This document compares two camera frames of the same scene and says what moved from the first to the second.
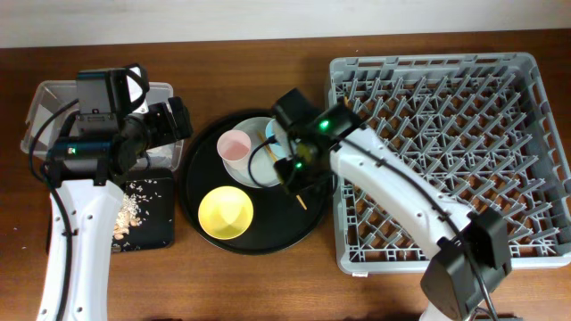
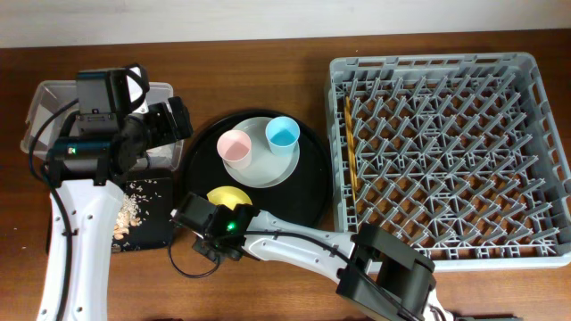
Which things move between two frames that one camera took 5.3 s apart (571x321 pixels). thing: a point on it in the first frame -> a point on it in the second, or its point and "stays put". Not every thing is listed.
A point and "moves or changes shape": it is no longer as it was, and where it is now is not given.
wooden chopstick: [268, 149] moves or changes shape
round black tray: [282, 219] stays put
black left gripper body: [160, 127] stays put
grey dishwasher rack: [484, 125] stays put
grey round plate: [260, 172] stays put
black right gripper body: [291, 175] -> [188, 213]
